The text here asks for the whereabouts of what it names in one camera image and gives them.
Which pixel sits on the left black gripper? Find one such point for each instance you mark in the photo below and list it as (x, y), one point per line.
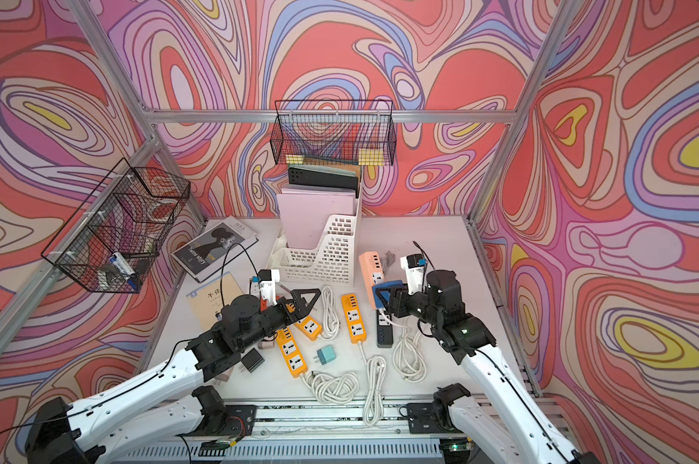
(300, 311)

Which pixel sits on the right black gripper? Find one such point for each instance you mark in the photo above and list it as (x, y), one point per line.
(399, 298)

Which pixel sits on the small pink plug adapter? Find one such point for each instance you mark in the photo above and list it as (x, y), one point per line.
(266, 344)

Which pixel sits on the orange power strip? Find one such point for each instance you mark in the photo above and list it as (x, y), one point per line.
(291, 353)
(308, 327)
(354, 319)

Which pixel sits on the pink power strip back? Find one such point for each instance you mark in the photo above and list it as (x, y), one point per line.
(372, 273)

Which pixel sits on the teal plug adapter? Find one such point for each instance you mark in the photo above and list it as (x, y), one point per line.
(326, 355)

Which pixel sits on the black plug adapter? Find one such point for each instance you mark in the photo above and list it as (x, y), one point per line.
(251, 360)

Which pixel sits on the blue cube adapter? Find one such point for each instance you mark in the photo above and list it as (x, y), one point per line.
(384, 293)

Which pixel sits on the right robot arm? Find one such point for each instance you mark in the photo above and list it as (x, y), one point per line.
(522, 433)

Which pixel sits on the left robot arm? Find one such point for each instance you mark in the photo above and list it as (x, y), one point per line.
(172, 398)

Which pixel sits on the black power strip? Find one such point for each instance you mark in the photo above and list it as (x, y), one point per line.
(384, 331)

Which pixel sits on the white plastic file rack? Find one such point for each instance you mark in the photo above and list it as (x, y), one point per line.
(333, 259)

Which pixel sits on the tan paper booklet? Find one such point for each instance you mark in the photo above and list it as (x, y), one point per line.
(207, 301)

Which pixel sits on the pink folder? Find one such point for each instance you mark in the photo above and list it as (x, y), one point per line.
(304, 214)

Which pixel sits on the grey portrait book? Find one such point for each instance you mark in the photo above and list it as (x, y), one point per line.
(202, 257)

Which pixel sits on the black notebook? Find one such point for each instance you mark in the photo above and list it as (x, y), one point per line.
(323, 177)

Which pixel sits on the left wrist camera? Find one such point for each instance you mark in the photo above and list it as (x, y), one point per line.
(267, 283)

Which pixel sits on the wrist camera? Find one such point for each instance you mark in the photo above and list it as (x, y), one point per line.
(267, 283)
(415, 268)

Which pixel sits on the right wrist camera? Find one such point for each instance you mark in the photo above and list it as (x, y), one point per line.
(415, 268)

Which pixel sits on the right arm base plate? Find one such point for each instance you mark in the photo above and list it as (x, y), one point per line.
(453, 410)

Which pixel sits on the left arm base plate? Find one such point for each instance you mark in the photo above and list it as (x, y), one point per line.
(230, 421)

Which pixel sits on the black wire basket back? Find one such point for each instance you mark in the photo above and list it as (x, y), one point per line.
(334, 131)

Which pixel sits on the black wire basket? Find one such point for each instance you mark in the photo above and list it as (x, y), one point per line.
(114, 238)
(334, 131)

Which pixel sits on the black wire basket left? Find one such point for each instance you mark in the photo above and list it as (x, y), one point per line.
(114, 238)

